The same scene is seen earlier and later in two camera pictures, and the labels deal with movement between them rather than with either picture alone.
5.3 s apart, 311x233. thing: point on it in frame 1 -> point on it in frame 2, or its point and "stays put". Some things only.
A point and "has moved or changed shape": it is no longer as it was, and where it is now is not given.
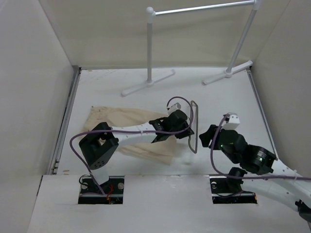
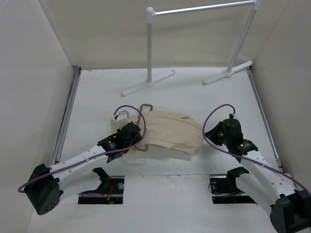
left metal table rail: (54, 164) stays put
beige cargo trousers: (164, 150) has moved or changed shape
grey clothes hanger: (196, 150) -> (141, 106)
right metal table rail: (251, 78) stays put
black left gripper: (183, 135) -> (136, 140)
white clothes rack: (150, 13) stays put
